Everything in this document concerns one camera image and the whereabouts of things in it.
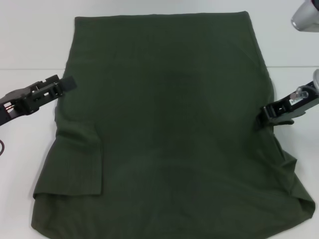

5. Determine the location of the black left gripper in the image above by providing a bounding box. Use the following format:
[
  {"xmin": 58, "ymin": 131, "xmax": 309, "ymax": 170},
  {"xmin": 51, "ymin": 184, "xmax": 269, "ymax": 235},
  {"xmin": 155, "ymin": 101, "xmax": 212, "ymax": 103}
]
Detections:
[{"xmin": 0, "ymin": 74, "xmax": 78, "ymax": 126}]

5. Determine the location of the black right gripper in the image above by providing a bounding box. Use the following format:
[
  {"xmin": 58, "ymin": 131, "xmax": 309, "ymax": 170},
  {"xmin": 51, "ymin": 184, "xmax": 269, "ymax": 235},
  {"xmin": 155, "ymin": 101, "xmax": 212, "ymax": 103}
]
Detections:
[{"xmin": 260, "ymin": 81, "xmax": 319, "ymax": 123}]

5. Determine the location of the dark green t-shirt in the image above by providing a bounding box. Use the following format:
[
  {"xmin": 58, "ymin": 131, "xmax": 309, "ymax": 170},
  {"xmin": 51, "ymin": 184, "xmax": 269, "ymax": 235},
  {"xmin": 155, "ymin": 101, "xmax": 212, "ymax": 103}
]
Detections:
[{"xmin": 29, "ymin": 11, "xmax": 314, "ymax": 239}]

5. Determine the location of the silver right gripper cable plug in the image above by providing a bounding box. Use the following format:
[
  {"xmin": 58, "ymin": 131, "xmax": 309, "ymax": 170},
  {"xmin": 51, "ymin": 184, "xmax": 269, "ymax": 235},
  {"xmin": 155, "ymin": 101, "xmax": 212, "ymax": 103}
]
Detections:
[{"xmin": 290, "ymin": 85, "xmax": 311, "ymax": 101}]

